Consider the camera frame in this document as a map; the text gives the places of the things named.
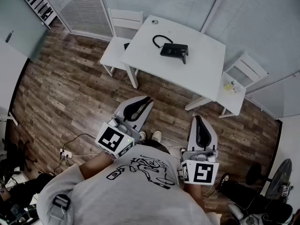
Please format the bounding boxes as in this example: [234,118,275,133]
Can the round floor fan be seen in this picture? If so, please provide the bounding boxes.
[264,158,294,200]

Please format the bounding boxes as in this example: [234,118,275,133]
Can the person's left forearm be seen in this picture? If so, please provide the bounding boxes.
[79,150,118,180]

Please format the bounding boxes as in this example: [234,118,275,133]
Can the person's right shoe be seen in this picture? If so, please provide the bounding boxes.
[151,130,163,143]

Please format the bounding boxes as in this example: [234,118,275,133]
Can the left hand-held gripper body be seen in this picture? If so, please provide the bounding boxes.
[95,113,142,162]

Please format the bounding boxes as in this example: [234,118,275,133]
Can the person's grey printed t-shirt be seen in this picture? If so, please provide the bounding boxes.
[36,144,222,225]

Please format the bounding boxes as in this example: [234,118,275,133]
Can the black box with cable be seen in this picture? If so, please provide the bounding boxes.
[160,43,189,65]

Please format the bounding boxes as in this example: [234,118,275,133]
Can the white power strip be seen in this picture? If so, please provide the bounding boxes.
[59,148,74,159]

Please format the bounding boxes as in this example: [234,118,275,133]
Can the black floor cable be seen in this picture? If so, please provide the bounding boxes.
[53,133,97,176]

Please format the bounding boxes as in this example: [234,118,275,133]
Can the black strap buckle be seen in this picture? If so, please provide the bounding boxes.
[52,193,72,212]

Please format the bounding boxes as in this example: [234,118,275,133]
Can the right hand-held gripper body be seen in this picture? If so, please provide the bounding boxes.
[180,150,220,187]

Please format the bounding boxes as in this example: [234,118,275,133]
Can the black coiled cord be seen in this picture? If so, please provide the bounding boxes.
[152,34,174,49]

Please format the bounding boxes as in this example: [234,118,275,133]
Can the black bag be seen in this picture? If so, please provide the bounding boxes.
[220,180,293,223]

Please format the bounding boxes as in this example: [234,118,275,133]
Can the person's right forearm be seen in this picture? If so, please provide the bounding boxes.
[182,183,206,212]

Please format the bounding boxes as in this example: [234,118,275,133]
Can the black patterned sneaker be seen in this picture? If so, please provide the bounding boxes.
[217,172,231,193]

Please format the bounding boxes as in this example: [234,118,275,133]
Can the white table leg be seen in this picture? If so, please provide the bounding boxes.
[123,63,139,90]
[184,97,213,112]

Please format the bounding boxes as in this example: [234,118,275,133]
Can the white wall shelf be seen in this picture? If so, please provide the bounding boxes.
[14,0,58,30]

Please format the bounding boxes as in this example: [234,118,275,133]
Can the white chair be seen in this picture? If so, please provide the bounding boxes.
[100,8,144,77]
[218,51,269,119]

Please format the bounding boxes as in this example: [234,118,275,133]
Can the person's dark trousers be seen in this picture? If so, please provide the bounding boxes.
[140,139,172,155]

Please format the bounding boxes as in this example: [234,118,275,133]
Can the thin wrist bracelet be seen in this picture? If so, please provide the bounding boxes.
[105,151,118,162]

